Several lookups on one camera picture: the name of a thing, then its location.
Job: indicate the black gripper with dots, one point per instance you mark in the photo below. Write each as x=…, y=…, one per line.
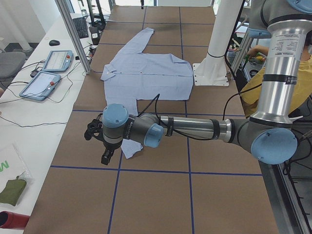
x=110, y=147

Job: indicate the light blue striped shirt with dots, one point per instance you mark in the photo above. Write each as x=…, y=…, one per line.
x=133, y=75

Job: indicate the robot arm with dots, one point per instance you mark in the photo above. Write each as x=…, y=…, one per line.
x=271, y=95

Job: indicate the lower blue teach pendant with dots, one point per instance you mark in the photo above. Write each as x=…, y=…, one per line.
x=41, y=86

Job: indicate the blue teach pendant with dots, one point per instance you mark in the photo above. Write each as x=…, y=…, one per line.
x=58, y=61
x=41, y=86

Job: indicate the clear plastic bag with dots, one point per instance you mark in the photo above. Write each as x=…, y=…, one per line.
x=13, y=166

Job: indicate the olive green folded cloth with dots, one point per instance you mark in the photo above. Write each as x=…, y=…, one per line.
x=12, y=191

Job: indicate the upper blue teach pendant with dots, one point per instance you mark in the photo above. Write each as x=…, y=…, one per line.
x=58, y=61

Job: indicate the red cylinder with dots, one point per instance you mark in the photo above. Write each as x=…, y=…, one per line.
x=15, y=221

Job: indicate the black computer mouse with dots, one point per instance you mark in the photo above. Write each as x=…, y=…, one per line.
x=54, y=42

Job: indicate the black keyboard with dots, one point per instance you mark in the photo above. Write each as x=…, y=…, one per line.
x=81, y=27

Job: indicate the grey office chair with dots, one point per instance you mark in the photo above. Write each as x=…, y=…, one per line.
x=11, y=63

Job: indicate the person in yellow shirt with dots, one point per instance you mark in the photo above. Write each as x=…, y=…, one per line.
x=302, y=83

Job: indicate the wrist black camera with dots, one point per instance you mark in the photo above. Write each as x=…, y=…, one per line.
x=94, y=129

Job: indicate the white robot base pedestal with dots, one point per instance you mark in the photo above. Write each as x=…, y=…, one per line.
x=212, y=70

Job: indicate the aluminium frame post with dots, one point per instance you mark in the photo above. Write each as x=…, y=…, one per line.
x=66, y=16

